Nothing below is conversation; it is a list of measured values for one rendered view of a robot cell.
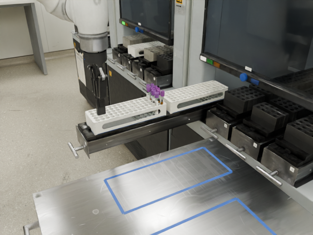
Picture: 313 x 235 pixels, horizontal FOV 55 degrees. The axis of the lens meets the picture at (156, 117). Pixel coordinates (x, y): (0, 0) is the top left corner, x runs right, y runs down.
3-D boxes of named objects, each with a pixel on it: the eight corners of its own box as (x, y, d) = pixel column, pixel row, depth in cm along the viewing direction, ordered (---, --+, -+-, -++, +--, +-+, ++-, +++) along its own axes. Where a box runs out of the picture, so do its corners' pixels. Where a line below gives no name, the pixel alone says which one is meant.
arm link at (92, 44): (101, 27, 100) (103, 44, 103) (74, 30, 96) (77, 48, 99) (112, 32, 93) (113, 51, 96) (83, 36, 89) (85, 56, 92)
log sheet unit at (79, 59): (78, 79, 300) (73, 44, 283) (87, 89, 280) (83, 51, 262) (76, 79, 299) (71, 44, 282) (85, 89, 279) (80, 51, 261)
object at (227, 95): (246, 114, 118) (248, 100, 115) (242, 115, 117) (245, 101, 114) (226, 102, 127) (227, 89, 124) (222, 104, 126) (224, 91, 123)
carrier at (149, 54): (156, 62, 172) (156, 52, 169) (153, 63, 171) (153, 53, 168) (146, 57, 180) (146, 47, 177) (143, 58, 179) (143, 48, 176)
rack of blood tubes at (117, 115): (154, 107, 127) (154, 94, 124) (166, 117, 119) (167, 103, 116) (86, 125, 114) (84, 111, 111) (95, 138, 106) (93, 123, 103)
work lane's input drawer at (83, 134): (214, 101, 147) (216, 85, 143) (234, 113, 137) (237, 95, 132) (66, 144, 115) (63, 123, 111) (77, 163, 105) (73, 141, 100)
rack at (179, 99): (213, 92, 141) (214, 79, 138) (227, 100, 133) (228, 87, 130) (158, 107, 128) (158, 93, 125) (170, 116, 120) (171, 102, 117)
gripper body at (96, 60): (110, 51, 96) (112, 78, 101) (100, 44, 102) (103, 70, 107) (87, 54, 93) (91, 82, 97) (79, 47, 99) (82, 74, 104)
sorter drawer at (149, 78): (234, 61, 200) (236, 48, 195) (250, 67, 189) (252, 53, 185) (137, 83, 168) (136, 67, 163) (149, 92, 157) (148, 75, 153)
